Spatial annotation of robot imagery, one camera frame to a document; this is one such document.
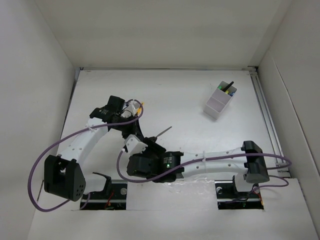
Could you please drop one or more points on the orange highlighter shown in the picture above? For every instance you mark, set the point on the orange highlighter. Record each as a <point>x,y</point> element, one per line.
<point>225,89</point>

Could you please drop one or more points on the yellow utility knife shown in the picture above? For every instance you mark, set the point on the yellow utility knife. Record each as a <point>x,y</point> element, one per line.
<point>138,106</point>

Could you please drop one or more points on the white divided container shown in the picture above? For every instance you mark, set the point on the white divided container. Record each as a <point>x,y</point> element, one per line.
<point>218,101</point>

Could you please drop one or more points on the black scissors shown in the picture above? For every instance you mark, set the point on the black scissors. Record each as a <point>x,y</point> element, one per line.
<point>162,132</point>

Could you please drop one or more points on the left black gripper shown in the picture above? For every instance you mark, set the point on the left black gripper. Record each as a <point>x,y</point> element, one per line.
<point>135,129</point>

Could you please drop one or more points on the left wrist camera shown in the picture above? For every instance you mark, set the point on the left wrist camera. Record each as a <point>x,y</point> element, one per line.
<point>129,109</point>

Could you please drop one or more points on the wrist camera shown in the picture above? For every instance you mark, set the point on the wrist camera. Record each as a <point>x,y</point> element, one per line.
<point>129,109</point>
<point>134,145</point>

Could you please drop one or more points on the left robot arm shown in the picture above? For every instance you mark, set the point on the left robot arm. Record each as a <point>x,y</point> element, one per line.
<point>63,174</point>

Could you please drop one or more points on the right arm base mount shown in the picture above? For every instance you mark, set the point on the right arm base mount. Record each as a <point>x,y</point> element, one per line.
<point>228,198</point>

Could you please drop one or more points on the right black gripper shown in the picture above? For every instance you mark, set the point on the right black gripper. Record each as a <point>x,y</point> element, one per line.
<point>155,146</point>

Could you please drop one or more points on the aluminium rail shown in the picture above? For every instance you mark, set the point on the aluminium rail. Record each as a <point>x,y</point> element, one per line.
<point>271,131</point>

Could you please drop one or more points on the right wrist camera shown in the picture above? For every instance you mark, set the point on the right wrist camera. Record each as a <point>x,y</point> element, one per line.
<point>134,145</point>

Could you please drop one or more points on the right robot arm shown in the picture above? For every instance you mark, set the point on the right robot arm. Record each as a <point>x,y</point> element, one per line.
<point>246,163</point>

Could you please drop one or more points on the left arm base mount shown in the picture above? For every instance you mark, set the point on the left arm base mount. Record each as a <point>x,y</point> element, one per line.
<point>104,193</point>

